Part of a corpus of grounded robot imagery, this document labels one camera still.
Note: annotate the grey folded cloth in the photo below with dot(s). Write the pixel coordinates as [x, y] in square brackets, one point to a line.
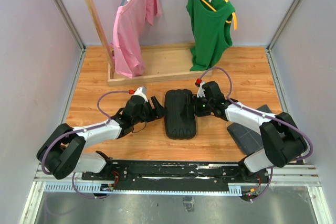
[247, 140]

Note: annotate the pink t-shirt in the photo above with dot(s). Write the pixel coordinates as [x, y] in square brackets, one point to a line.
[128, 25]

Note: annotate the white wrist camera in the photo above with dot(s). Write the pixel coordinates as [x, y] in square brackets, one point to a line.
[140, 91]
[200, 93]

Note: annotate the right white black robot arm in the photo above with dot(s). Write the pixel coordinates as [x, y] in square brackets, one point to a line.
[282, 141]

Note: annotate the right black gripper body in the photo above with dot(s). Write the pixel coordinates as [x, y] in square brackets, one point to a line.
[203, 106]

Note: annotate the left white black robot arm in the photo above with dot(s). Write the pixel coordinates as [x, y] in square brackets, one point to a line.
[62, 153]

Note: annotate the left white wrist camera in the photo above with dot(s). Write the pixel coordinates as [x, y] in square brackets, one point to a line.
[140, 91]

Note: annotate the wooden clothes rack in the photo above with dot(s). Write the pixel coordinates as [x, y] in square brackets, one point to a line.
[166, 62]

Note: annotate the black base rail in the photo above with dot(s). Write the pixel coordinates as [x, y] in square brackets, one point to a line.
[179, 176]

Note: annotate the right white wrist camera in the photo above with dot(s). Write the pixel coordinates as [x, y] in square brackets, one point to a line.
[200, 93]

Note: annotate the green tank top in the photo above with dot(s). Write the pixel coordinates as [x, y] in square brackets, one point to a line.
[210, 23]

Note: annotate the black plastic tool case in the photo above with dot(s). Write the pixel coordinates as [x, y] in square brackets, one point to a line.
[175, 128]

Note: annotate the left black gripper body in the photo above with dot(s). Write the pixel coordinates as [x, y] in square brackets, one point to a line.
[147, 115]

